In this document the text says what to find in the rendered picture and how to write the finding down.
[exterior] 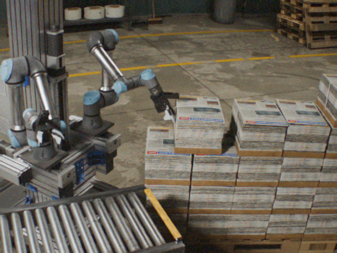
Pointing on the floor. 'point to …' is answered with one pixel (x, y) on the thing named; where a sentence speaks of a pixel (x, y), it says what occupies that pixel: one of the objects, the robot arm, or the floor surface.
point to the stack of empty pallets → (299, 18)
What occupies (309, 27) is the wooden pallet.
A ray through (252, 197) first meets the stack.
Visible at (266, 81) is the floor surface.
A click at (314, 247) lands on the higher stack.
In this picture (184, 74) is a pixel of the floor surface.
